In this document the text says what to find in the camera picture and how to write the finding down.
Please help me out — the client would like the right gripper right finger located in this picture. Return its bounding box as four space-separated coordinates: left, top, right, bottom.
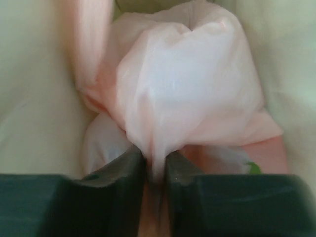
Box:
165 152 316 237

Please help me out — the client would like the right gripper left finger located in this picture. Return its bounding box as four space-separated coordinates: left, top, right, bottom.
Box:
0 147 146 237

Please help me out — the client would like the beige canvas tote bag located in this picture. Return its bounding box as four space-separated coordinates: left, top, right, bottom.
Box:
0 0 316 179

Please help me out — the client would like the pink plastic grocery bag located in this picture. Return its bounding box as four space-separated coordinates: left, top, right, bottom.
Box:
71 0 289 237

